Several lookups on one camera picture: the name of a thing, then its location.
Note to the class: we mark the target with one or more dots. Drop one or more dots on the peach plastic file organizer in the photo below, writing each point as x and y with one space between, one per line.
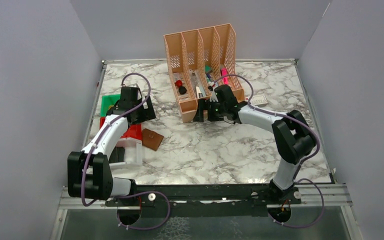
187 54

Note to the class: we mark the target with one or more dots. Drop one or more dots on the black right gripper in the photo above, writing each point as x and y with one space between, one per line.
204 111

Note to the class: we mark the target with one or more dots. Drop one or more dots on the black round object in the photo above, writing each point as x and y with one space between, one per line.
182 90

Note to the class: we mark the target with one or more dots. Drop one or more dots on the small white label box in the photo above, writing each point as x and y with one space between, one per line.
258 100

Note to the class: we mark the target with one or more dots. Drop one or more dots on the pink marker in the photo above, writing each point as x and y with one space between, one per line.
224 74

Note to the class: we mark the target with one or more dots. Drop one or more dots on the white plastic bin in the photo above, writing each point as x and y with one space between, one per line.
133 156

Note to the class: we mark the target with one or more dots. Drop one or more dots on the red plastic bin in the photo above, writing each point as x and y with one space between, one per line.
134 131

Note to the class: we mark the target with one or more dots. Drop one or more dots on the red round stamp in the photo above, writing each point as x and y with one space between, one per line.
179 84

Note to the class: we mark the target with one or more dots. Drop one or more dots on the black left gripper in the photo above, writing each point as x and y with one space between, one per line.
140 116

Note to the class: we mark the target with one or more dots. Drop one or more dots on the black card stack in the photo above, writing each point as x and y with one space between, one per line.
117 155

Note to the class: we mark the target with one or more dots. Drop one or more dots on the black metal base rail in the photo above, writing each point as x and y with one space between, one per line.
204 200

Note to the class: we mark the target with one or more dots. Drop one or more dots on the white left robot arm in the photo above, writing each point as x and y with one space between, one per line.
89 173

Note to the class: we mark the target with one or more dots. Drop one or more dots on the green plastic bin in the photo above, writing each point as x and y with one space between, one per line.
108 101

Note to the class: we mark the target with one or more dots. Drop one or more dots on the white stapler tool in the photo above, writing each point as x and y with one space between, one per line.
199 93

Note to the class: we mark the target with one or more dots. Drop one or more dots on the brown leather card holder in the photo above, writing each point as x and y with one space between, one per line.
151 139

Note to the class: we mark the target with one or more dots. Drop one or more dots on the teal eraser block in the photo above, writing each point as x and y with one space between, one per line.
208 69

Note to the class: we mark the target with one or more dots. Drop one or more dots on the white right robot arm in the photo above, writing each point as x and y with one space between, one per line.
293 137

